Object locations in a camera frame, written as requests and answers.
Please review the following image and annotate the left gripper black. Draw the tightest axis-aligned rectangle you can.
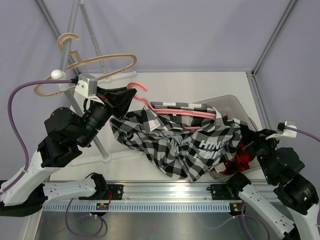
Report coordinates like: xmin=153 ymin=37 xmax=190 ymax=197
xmin=75 ymin=86 xmax=136 ymax=148

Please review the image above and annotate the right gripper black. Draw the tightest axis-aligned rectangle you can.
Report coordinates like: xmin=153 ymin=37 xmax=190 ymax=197
xmin=240 ymin=126 xmax=281 ymax=181

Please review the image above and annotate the red black plaid shirt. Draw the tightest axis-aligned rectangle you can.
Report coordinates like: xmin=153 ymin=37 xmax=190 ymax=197
xmin=213 ymin=140 xmax=256 ymax=176

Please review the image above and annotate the pink plastic hanger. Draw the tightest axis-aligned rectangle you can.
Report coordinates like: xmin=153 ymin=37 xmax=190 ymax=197
xmin=126 ymin=81 xmax=218 ymax=131

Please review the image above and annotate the beige plastic hanger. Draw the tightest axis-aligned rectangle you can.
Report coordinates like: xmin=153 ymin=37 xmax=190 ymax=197
xmin=33 ymin=32 xmax=138 ymax=98

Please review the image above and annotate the grey black plaid shirt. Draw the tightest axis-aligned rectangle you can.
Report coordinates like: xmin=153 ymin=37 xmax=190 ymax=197
xmin=109 ymin=102 xmax=248 ymax=182

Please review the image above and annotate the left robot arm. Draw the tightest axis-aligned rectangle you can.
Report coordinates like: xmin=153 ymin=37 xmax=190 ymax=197
xmin=0 ymin=87 xmax=137 ymax=217

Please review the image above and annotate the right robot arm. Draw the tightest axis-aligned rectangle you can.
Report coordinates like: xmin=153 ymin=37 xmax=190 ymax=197
xmin=226 ymin=128 xmax=320 ymax=240

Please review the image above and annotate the clear plastic bin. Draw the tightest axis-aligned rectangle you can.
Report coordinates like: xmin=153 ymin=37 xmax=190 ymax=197
xmin=195 ymin=95 xmax=261 ymax=182

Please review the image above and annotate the grey clothes rack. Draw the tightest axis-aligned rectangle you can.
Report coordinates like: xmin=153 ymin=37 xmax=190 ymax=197
xmin=49 ymin=0 xmax=138 ymax=166

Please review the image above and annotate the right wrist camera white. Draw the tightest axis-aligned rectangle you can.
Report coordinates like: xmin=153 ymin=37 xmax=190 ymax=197
xmin=265 ymin=121 xmax=297 ymax=141

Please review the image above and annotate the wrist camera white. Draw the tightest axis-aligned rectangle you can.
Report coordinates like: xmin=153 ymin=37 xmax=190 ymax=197
xmin=74 ymin=73 xmax=102 ymax=103
xmin=265 ymin=121 xmax=297 ymax=141

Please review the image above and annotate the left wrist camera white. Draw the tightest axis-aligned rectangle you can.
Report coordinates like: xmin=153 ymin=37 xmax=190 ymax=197
xmin=74 ymin=73 xmax=102 ymax=103

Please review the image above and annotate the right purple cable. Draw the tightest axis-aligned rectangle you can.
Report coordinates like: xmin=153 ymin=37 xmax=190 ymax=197
xmin=202 ymin=124 xmax=320 ymax=240

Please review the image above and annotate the purple cable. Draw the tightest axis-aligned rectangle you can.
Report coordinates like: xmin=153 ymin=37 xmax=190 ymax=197
xmin=0 ymin=78 xmax=107 ymax=237
xmin=202 ymin=124 xmax=320 ymax=240

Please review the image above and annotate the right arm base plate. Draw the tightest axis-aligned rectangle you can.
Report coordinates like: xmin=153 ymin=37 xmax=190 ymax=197
xmin=206 ymin=183 xmax=240 ymax=201

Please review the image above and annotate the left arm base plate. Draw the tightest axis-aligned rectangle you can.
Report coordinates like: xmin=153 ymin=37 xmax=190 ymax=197
xmin=78 ymin=183 xmax=125 ymax=217

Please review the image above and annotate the aluminium front rail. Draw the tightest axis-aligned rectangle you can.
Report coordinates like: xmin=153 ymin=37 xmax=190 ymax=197
xmin=42 ymin=181 xmax=305 ymax=203

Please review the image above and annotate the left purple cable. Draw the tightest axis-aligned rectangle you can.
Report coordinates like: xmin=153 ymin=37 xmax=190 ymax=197
xmin=0 ymin=78 xmax=107 ymax=237

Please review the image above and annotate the slotted cable duct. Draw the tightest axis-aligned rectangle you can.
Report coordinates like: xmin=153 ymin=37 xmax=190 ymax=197
xmin=43 ymin=202 xmax=231 ymax=213

